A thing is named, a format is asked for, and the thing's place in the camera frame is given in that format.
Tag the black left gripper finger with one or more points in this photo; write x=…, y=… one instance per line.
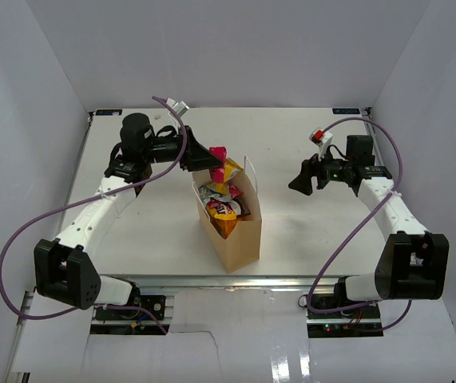
x=199, y=152
x=207, y=164

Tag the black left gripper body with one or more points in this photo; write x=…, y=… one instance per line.
x=184, y=162

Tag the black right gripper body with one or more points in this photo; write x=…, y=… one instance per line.
x=330, y=170

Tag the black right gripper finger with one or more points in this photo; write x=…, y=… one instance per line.
x=315, y=160
x=303, y=182

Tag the small yellow snack packet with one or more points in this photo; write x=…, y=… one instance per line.
x=220, y=177

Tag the small blue silver packet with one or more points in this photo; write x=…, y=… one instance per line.
x=207, y=195

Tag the yellow M&M's packet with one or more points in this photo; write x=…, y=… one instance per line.
x=221, y=211

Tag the dark brown M&M's packet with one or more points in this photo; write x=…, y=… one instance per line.
x=239, y=207

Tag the orange yellow snack multipack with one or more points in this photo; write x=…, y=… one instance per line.
x=225, y=227

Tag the pink candy packet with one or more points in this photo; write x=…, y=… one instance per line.
x=234, y=191

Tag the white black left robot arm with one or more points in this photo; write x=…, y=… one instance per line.
x=64, y=269

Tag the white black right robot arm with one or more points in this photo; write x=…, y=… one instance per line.
x=414, y=260

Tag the brown paper bag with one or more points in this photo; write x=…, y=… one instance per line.
x=242, y=246

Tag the blue label left corner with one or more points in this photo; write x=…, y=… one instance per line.
x=108, y=112

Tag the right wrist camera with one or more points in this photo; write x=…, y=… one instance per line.
x=322, y=140

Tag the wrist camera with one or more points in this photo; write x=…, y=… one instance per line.
x=322, y=140
x=179, y=107

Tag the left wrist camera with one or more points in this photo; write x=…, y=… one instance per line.
x=179, y=107

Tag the aluminium front rail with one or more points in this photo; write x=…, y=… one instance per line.
x=221, y=281

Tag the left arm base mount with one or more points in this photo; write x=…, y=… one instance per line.
x=155, y=304

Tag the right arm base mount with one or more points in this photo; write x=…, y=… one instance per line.
x=360, y=323

